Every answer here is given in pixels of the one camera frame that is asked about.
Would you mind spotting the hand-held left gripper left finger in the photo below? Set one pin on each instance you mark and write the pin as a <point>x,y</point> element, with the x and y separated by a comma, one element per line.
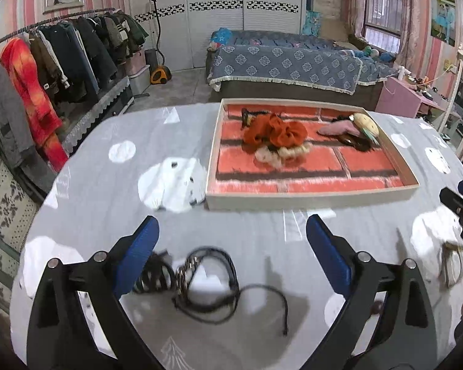
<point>137,258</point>

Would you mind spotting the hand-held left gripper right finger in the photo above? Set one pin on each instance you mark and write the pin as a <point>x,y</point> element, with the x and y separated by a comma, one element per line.
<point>328,256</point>

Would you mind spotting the brick-patterned jewelry tray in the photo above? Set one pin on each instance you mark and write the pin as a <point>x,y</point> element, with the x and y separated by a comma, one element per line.
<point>312,169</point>

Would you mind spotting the cream scrunchie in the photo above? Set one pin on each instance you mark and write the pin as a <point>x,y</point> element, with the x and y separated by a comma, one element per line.
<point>289,153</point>

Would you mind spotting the pink hair clip pineapple plush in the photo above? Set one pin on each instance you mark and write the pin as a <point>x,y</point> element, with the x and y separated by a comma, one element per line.
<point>337,128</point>

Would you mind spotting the orange scrunchie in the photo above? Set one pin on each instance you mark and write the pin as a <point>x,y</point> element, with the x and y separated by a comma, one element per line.
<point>277,131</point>

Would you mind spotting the black hair claw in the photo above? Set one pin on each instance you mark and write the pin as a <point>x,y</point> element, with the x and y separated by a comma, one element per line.
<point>249,117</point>

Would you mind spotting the grey polar bear bedsheet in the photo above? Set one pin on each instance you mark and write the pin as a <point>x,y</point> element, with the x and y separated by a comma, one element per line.
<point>100,200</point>

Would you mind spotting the white standing mirror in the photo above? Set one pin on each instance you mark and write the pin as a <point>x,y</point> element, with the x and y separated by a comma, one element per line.
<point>461,96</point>

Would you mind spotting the pink cabinet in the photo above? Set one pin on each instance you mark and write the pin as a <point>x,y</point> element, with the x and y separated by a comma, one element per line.
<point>397,96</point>

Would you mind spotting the floral patterned cloth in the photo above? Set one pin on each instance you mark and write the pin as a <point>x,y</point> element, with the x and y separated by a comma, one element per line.
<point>7,208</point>

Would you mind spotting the lace-edged cover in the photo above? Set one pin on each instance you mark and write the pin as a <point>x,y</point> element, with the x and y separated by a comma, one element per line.
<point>96,115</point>

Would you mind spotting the white storage box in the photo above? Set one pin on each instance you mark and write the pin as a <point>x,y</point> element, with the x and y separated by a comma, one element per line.
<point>138,75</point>

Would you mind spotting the couple photo poster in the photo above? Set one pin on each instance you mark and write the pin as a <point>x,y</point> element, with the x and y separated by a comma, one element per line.
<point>443,17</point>

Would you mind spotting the pink floral curtain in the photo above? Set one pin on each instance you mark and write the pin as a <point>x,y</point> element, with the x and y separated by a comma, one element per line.
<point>355,4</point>
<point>412,19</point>

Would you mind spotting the garment steamer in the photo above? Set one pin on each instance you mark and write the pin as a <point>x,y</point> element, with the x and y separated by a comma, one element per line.
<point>160,73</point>

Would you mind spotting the bed with blue patterned cover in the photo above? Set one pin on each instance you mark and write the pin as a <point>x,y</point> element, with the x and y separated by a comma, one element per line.
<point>285,65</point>

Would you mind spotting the barred window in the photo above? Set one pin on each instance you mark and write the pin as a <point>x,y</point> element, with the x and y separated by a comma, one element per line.
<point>382,11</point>

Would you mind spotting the row of hanging clothes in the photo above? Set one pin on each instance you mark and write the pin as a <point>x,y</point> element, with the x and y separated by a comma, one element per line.
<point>69,57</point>

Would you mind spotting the blue bag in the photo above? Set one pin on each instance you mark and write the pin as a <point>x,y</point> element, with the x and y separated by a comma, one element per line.
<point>311,22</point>

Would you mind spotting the yellow cushions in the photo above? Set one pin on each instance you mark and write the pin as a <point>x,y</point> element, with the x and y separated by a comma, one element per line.
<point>326,4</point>

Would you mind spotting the blue cloth bundle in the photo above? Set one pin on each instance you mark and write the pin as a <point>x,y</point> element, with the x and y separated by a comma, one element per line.
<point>220,36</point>

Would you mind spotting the metal clothes rack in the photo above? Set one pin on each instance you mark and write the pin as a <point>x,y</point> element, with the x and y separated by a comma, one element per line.
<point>42,23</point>

